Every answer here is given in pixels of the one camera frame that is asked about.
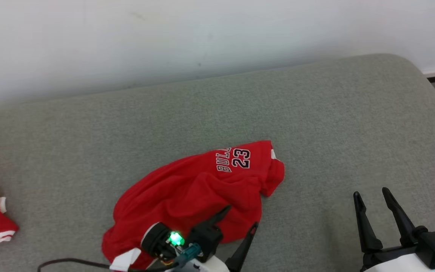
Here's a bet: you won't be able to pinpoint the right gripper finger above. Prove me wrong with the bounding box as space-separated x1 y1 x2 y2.
382 187 416 247
353 192 383 253

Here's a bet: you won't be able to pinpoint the red Bulls 23 shorts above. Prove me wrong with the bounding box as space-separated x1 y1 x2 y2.
102 141 285 272

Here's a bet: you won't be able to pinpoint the black cable with teal connector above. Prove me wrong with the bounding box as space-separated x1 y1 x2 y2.
38 244 203 272

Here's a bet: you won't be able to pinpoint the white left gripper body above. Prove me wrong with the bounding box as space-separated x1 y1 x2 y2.
167 257 230 272

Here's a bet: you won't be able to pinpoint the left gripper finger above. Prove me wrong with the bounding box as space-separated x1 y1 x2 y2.
204 206 231 227
225 222 259 272

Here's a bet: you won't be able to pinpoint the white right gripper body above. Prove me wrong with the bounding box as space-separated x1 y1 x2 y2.
360 244 435 272

